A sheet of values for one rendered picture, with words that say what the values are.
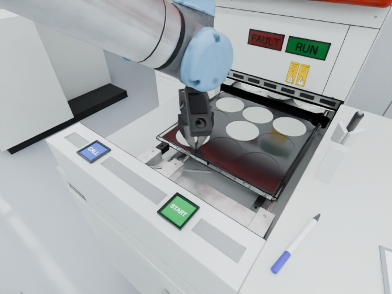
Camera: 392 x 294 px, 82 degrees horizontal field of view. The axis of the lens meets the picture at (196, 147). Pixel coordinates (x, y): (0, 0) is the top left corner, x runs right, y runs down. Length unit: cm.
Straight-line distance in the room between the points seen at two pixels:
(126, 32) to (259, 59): 64
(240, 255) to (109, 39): 34
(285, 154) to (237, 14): 48
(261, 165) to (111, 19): 48
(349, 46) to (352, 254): 52
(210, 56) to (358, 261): 37
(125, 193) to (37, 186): 161
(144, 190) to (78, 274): 111
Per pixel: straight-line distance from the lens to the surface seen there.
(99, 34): 25
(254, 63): 86
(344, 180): 55
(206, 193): 55
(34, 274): 164
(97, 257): 153
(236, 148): 64
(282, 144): 69
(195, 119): 47
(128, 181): 49
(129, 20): 25
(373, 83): 238
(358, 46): 77
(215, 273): 38
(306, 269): 41
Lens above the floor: 132
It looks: 41 degrees down
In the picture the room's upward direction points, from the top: straight up
